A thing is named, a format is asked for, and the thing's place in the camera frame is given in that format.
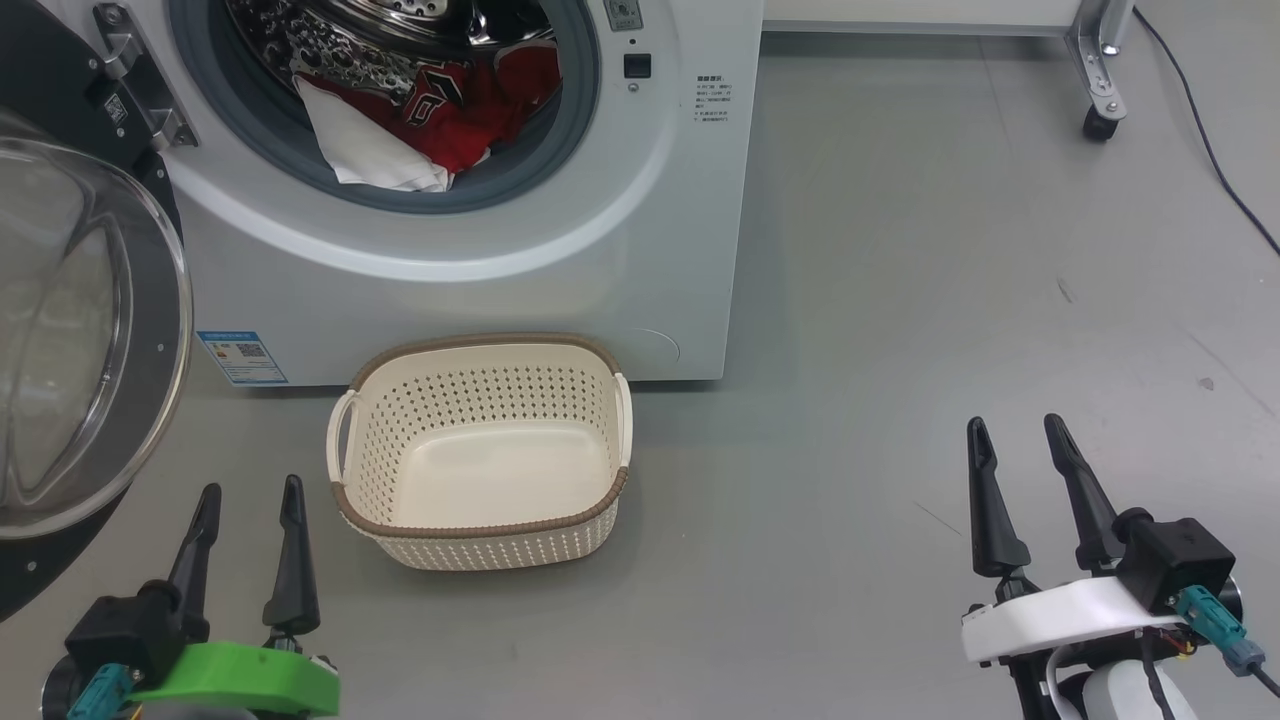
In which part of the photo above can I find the white front-load washing machine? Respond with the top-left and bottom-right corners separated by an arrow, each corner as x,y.
40,0 -> 766,387

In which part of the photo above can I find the small text label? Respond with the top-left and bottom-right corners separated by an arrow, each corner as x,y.
695,73 -> 734,124

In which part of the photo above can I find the blue energy label sticker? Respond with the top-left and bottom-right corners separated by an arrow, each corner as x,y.
197,331 -> 289,387

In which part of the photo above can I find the white garment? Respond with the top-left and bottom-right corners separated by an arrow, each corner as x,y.
293,75 -> 453,193

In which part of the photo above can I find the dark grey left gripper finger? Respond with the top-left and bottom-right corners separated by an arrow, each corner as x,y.
263,475 -> 321,634
165,484 -> 223,621

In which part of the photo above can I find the black floor cable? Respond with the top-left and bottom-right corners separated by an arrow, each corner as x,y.
1133,5 -> 1280,257

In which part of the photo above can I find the cream perforated laundry basket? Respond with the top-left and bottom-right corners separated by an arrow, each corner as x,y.
326,333 -> 634,572

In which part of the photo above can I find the steel washer drum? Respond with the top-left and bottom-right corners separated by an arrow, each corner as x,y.
225,0 -> 561,101

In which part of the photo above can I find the red and white jersey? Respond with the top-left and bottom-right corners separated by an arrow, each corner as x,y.
320,40 -> 561,177

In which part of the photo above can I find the round black glass washer door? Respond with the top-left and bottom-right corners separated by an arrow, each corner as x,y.
0,0 -> 198,621

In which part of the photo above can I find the grey rubber door seal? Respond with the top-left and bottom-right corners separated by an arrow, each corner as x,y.
168,0 -> 601,216

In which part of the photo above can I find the white partition panel on casters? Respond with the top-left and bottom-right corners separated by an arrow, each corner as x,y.
762,0 -> 1136,142

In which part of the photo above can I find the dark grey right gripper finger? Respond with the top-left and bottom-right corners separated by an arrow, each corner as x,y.
1044,413 -> 1126,573
966,417 -> 1032,579

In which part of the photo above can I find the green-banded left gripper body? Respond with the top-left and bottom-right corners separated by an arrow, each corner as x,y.
128,640 -> 342,719

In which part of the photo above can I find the left camera cable teal plug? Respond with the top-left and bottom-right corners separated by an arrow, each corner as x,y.
65,663 -> 136,720

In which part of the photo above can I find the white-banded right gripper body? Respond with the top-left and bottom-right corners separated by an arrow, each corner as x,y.
962,575 -> 1191,665

